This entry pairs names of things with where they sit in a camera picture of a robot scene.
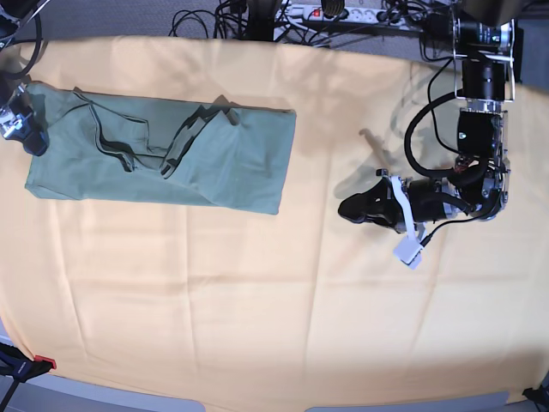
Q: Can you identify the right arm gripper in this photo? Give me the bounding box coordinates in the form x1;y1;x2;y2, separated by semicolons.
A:
1;83;48;157

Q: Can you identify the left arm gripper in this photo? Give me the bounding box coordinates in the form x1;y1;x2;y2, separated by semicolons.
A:
338;169;476;233

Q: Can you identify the green T-shirt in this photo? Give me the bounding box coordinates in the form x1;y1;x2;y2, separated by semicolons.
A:
26;82;296;215

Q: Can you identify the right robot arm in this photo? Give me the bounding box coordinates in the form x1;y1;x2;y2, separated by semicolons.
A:
1;1;48;157

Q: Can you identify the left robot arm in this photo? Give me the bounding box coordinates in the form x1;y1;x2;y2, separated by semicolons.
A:
338;1;525;233

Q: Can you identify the white power strip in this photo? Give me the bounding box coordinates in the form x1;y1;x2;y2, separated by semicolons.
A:
276;2;413;30

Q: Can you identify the yellow tablecloth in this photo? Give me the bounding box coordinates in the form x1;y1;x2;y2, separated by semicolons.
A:
1;37;548;411

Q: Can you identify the red black table clamp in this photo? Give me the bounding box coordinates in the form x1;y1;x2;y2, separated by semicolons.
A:
0;343;57;411

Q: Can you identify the black clamp right corner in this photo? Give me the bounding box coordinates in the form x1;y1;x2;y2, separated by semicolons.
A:
522;376;549;412

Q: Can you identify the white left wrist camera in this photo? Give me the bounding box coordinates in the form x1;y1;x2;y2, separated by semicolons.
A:
394;237;423;270

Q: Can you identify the black cable bundle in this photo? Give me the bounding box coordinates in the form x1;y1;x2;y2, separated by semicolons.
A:
169;0;335;48

